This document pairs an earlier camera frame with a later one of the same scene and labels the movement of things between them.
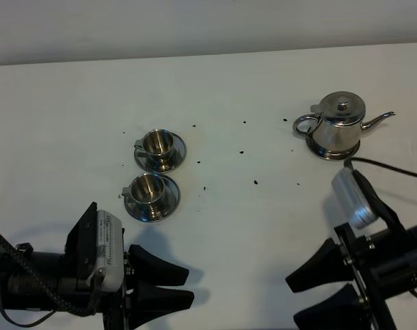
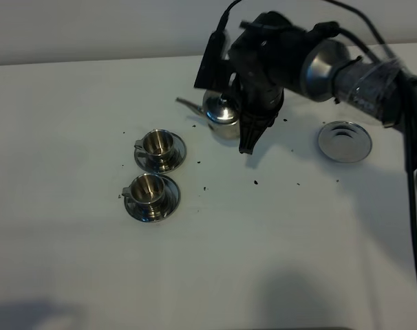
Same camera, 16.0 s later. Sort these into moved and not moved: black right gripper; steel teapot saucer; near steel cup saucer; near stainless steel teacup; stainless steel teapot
Moved: stainless steel teapot; steel teapot saucer; black right gripper
Not moved: near steel cup saucer; near stainless steel teacup
